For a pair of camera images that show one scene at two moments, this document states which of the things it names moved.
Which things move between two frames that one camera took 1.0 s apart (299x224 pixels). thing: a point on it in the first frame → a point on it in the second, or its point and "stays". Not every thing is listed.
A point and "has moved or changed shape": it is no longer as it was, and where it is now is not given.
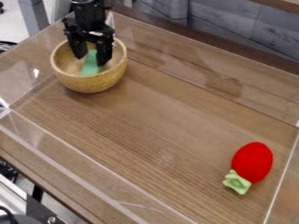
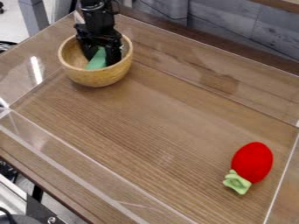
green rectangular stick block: x=88 y=66 has moved or changed shape
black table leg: x=37 y=192 stays
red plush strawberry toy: x=252 y=162 stays
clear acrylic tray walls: x=183 y=145 stays
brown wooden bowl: x=65 y=65 has moved or changed shape
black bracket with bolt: x=36 y=209 stays
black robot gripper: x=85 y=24 → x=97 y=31
